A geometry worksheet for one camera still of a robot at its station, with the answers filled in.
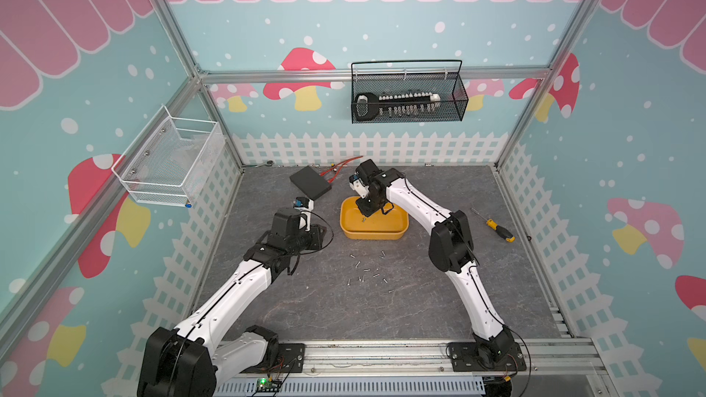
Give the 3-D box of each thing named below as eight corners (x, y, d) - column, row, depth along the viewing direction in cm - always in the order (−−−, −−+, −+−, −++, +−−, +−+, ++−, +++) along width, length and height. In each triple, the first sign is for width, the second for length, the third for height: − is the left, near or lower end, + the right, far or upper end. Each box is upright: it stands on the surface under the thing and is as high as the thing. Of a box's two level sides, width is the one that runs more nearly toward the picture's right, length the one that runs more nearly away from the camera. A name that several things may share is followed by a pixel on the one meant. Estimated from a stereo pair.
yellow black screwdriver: (511, 244, 99) (514, 241, 97) (467, 212, 108) (468, 209, 106) (514, 240, 100) (517, 237, 98) (470, 209, 109) (472, 205, 107)
